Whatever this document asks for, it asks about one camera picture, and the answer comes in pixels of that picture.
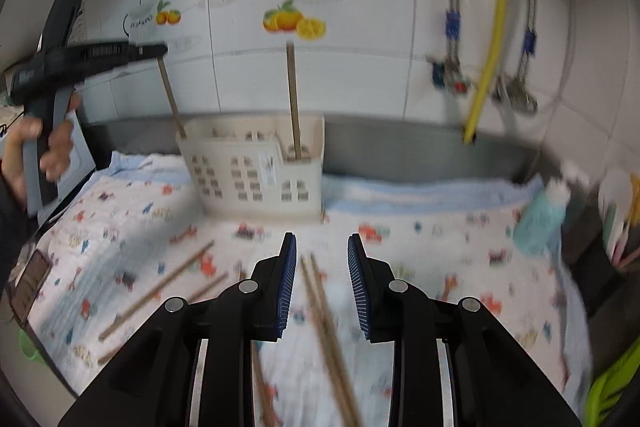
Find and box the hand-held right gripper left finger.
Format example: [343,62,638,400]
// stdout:
[57,232,297,427]

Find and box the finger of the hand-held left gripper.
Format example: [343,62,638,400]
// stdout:
[127,43,170,62]

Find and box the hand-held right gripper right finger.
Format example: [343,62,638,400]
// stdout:
[347,233,583,427]

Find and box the cream plastic chopstick holder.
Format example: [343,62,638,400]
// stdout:
[176,116,326,223]

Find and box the person's left forearm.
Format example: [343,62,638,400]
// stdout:
[0,172,33,293]

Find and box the person's left hand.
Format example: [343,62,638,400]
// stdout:
[0,93,82,204]

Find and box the pale blue board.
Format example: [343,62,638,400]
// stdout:
[56,108,97,208]

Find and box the printed white blanket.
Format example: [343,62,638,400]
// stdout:
[27,151,596,427]

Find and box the teal pump bottle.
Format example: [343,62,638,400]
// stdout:
[512,162,586,258]

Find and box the dark rectangular device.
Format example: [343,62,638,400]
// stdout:
[10,249,52,324]

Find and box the dark utensil container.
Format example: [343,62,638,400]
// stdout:
[564,227,640,320]

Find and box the metal angle valve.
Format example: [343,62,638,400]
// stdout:
[426,53,477,96]
[491,73,539,116]

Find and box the green plastic basket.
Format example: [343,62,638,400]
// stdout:
[17,326,52,366]

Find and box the lime green plastic item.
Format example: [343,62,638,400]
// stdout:
[584,341,640,427]

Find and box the yellow utensil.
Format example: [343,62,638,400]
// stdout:
[629,174,640,229]

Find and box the pink utensil handle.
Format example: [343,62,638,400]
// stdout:
[612,246,640,269]

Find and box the yellow hose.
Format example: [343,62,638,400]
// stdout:
[462,0,521,145]

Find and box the thin grey hose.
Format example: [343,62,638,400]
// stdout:
[537,0,577,110]

